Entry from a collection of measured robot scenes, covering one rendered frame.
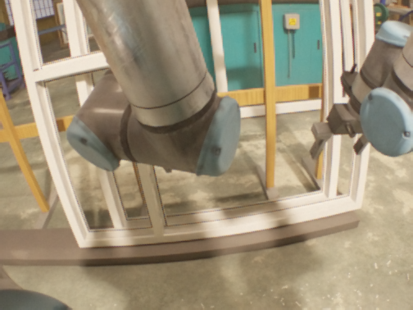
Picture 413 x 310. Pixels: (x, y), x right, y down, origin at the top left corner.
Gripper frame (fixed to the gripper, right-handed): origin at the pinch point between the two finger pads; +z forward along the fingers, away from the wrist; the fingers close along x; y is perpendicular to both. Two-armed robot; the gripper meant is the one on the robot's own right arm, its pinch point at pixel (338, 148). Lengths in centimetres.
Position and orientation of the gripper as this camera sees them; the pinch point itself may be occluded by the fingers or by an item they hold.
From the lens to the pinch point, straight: 74.1
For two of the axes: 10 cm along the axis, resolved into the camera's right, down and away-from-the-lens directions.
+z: -0.7, 6.1, 7.9
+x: 9.9, -0.7, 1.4
